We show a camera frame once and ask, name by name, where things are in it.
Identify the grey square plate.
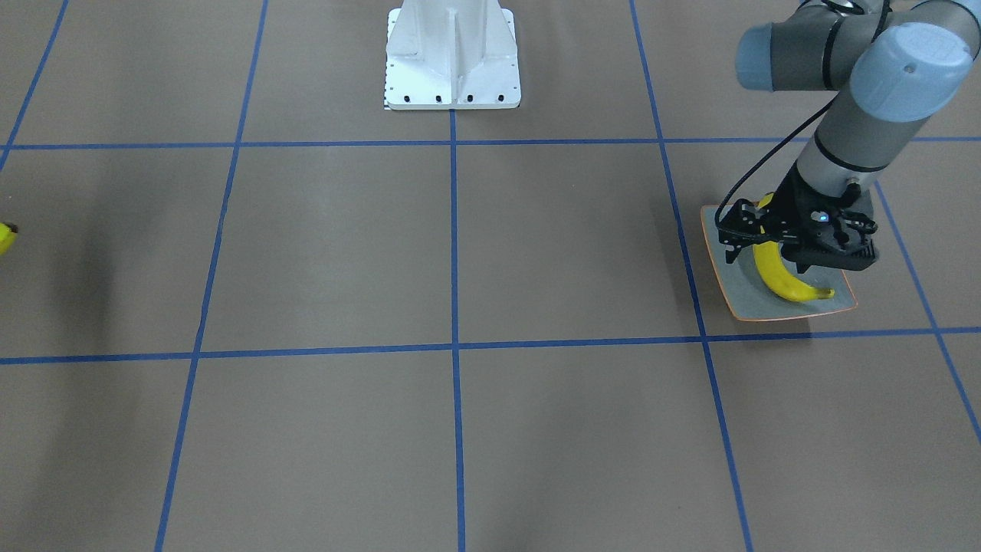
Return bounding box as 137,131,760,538
700,204,858,322

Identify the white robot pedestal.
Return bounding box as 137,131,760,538
383,1,522,110

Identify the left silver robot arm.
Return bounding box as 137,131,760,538
716,1,979,272

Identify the yellow banana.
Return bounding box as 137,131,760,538
751,241,836,303
0,222,20,255

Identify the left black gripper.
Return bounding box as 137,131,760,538
715,165,879,273

